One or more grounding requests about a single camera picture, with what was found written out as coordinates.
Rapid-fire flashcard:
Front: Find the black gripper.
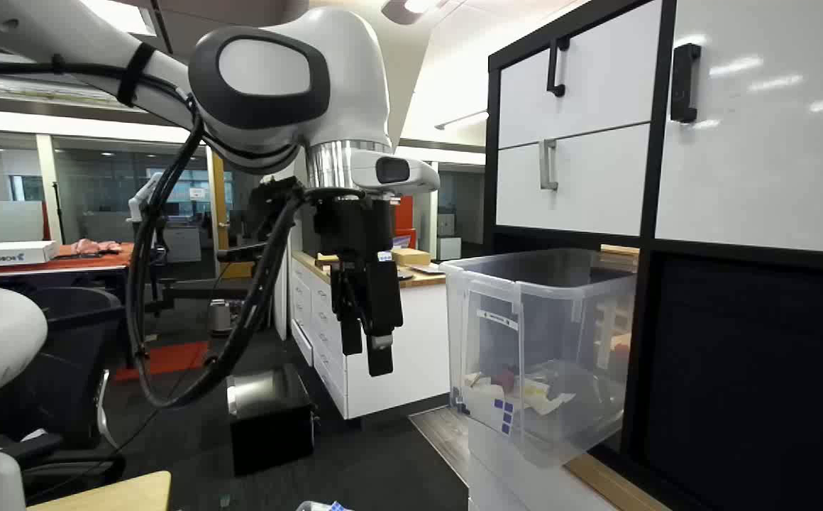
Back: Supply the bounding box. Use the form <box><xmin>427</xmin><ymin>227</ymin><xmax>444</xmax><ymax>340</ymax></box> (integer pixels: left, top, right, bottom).
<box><xmin>310</xmin><ymin>185</ymin><xmax>407</xmax><ymax>379</ymax></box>

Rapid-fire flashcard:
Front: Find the transparent plastic storage box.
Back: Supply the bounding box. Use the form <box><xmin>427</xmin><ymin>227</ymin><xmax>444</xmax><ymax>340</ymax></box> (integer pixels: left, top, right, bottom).
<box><xmin>441</xmin><ymin>246</ymin><xmax>641</xmax><ymax>467</ymax></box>

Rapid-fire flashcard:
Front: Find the black box on floor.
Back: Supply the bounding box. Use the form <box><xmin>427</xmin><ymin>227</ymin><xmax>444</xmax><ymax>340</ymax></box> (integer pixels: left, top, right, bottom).
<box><xmin>225</xmin><ymin>364</ymin><xmax>322</xmax><ymax>479</ymax></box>

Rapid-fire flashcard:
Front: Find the flat white box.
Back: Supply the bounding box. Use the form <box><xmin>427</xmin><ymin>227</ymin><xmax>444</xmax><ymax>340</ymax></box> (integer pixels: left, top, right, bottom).
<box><xmin>0</xmin><ymin>239</ymin><xmax>61</xmax><ymax>273</ymax></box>

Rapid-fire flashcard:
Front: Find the white island counter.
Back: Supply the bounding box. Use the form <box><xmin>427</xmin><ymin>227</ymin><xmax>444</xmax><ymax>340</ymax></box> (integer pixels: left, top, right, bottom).
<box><xmin>286</xmin><ymin>246</ymin><xmax>455</xmax><ymax>422</ymax></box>

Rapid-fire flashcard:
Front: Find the white puzzle cube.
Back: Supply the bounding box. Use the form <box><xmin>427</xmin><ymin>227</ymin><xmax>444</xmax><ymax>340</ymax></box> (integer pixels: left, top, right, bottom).
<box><xmin>485</xmin><ymin>395</ymin><xmax>525</xmax><ymax>438</ymax></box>

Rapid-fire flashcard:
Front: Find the red floor mat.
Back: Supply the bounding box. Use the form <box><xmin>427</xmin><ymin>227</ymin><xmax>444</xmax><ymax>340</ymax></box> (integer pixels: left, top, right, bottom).
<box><xmin>112</xmin><ymin>338</ymin><xmax>212</xmax><ymax>385</ymax></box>

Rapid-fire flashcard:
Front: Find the red table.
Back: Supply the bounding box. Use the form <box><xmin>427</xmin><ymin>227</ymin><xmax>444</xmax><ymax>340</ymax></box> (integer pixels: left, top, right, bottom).
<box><xmin>0</xmin><ymin>239</ymin><xmax>139</xmax><ymax>283</ymax></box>

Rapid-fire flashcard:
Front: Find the black office chair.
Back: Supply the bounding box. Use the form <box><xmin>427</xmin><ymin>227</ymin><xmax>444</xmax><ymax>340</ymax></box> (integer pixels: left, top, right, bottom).
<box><xmin>0</xmin><ymin>281</ymin><xmax>133</xmax><ymax>506</ymax></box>

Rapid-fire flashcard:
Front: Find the light wooden table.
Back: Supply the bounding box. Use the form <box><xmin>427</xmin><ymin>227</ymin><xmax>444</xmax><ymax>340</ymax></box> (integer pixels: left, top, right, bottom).
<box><xmin>25</xmin><ymin>467</ymin><xmax>177</xmax><ymax>511</ymax></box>

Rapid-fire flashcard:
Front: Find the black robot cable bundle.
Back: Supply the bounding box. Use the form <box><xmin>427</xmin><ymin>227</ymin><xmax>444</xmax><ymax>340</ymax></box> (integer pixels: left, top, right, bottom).
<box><xmin>125</xmin><ymin>121</ymin><xmax>308</xmax><ymax>411</ymax></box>

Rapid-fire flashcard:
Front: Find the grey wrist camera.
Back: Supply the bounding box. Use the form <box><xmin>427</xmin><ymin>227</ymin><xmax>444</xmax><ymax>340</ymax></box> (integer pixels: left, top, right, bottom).
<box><xmin>353</xmin><ymin>149</ymin><xmax>444</xmax><ymax>199</ymax></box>

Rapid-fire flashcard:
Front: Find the white drawer with silver handle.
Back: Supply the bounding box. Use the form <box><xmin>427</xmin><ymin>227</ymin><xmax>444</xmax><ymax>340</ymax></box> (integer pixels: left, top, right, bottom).
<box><xmin>495</xmin><ymin>121</ymin><xmax>654</xmax><ymax>239</ymax></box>

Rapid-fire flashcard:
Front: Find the black file cabinet frame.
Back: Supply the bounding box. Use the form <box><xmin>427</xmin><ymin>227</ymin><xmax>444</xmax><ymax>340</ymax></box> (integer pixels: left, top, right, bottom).
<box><xmin>482</xmin><ymin>0</ymin><xmax>823</xmax><ymax>511</ymax></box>

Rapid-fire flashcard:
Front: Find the white drawer with black handle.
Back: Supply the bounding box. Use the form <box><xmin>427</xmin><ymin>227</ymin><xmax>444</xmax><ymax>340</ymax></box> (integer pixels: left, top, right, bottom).
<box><xmin>495</xmin><ymin>0</ymin><xmax>665</xmax><ymax>149</ymax></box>

